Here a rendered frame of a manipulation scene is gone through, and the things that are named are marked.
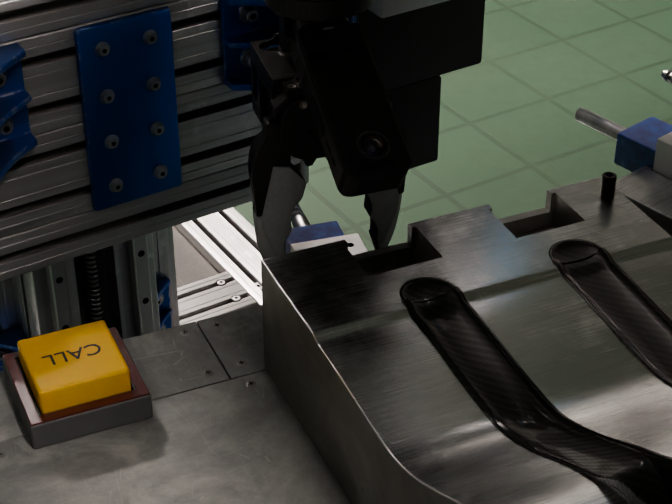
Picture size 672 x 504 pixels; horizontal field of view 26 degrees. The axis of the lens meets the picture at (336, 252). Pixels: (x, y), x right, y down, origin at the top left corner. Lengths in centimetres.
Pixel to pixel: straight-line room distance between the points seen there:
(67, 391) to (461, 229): 28
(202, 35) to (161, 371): 39
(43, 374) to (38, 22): 37
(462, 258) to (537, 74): 222
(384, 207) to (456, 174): 176
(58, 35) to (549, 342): 53
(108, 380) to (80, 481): 7
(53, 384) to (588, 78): 232
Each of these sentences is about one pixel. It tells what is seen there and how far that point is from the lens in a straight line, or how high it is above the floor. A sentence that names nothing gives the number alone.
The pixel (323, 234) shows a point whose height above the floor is 84.
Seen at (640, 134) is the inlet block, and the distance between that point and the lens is 115.
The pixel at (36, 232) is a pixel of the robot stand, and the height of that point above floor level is 72.
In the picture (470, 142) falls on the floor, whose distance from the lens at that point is 288.
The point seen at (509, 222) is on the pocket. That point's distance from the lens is 102.
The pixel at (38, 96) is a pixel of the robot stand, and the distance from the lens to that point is 125.
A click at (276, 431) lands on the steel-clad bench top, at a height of 80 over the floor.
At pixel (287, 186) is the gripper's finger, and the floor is 91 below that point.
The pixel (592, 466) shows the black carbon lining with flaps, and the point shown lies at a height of 91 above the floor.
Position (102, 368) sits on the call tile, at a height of 84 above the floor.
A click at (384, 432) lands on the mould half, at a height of 88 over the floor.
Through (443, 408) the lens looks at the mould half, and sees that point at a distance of 84.
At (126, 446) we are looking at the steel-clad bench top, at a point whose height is 80.
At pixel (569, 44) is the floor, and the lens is 329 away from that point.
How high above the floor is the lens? 142
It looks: 34 degrees down
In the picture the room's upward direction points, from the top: straight up
